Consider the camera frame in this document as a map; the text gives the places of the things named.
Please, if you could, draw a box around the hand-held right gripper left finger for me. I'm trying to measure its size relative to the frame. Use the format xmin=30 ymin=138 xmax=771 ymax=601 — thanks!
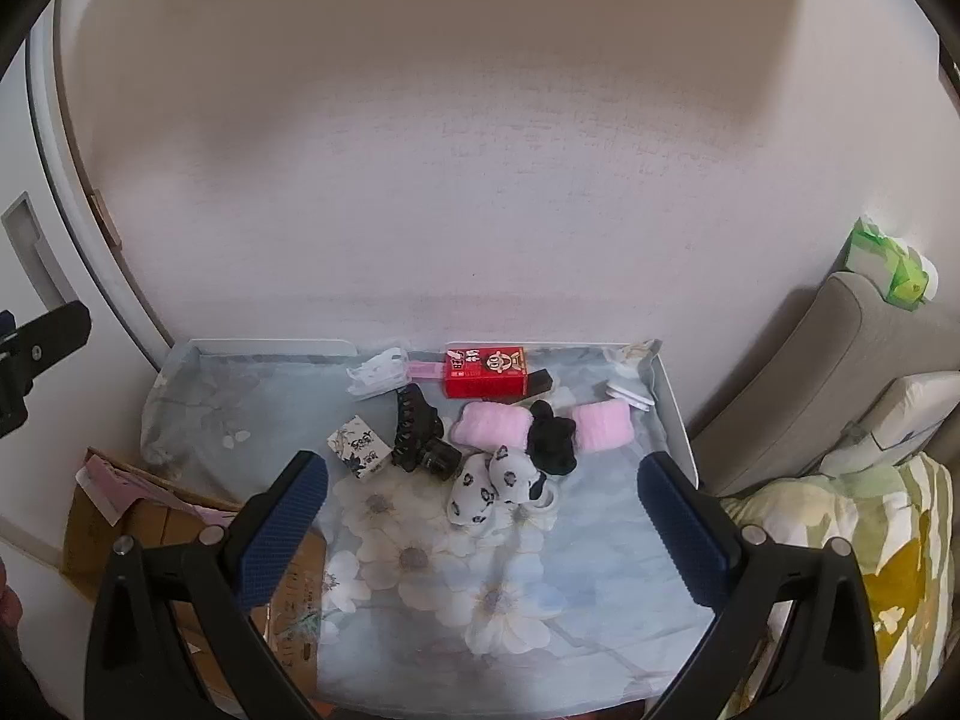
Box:
xmin=84 ymin=450 xmax=331 ymax=720

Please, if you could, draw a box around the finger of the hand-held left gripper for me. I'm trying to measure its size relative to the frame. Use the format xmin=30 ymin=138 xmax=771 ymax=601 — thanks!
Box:
xmin=0 ymin=300 xmax=92 ymax=437

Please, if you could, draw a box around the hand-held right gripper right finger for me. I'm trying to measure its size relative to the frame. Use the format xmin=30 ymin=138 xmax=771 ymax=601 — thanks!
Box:
xmin=636 ymin=452 xmax=880 ymax=720

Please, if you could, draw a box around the black scrunchie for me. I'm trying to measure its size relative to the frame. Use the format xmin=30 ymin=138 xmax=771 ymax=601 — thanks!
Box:
xmin=525 ymin=400 xmax=578 ymax=477

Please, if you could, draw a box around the black round jar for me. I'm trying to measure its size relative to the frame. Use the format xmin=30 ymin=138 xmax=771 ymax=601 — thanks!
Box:
xmin=416 ymin=436 xmax=464 ymax=481

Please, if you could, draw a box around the white desktop with raised edge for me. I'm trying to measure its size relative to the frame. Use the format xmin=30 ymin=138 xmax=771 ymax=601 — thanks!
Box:
xmin=161 ymin=337 xmax=702 ymax=500

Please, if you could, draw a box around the small white printed box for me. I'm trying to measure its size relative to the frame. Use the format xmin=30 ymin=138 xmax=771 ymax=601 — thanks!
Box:
xmin=326 ymin=414 xmax=391 ymax=481

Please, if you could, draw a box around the pink fluffy wristband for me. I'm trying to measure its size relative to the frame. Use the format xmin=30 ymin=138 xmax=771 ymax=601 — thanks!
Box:
xmin=572 ymin=400 xmax=635 ymax=452
xmin=450 ymin=403 xmax=531 ymax=452

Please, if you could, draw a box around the brown cardboard box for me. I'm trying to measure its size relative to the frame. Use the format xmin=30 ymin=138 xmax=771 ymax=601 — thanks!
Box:
xmin=64 ymin=448 xmax=331 ymax=698

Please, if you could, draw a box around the floral light blue cloth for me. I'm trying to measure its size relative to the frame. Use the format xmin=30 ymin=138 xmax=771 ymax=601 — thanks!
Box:
xmin=141 ymin=337 xmax=721 ymax=713

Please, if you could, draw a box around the white flat packet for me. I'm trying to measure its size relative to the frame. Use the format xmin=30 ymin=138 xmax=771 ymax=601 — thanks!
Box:
xmin=606 ymin=382 xmax=655 ymax=412

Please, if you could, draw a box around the black hair claw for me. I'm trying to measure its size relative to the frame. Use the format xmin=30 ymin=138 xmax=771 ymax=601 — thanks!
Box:
xmin=388 ymin=384 xmax=446 ymax=473

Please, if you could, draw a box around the pink bag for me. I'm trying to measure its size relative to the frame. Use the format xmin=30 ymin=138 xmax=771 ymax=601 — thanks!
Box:
xmin=77 ymin=457 xmax=241 ymax=533

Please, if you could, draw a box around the white black-spotted sock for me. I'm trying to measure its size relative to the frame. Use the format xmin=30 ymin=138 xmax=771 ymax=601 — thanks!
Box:
xmin=487 ymin=446 xmax=542 ymax=503
xmin=448 ymin=456 xmax=500 ymax=526

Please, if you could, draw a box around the white sliding door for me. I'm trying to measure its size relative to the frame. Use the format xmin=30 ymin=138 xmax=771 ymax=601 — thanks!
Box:
xmin=0 ymin=0 xmax=177 ymax=563

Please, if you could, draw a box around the grey sofa cushion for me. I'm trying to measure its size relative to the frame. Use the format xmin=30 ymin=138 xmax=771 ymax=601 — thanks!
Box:
xmin=686 ymin=271 xmax=960 ymax=496

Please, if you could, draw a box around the yellow green floral blanket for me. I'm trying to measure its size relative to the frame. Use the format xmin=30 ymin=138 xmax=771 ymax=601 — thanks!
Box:
xmin=720 ymin=454 xmax=960 ymax=720

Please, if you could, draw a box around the red printed box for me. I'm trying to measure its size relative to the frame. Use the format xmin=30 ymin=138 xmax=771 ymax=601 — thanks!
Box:
xmin=442 ymin=345 xmax=530 ymax=400

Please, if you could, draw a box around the white pillow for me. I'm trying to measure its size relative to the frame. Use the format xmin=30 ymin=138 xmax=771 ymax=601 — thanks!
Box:
xmin=821 ymin=371 xmax=960 ymax=477

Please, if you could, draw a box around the green tissue pack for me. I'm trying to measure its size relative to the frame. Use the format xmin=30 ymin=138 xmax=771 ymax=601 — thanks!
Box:
xmin=846 ymin=216 xmax=940 ymax=312

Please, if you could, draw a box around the recessed door handle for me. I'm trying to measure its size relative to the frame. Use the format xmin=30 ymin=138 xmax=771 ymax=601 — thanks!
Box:
xmin=1 ymin=193 xmax=82 ymax=312

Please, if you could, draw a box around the clear bag of white cable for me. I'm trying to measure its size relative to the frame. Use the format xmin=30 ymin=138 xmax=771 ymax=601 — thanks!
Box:
xmin=346 ymin=346 xmax=410 ymax=400

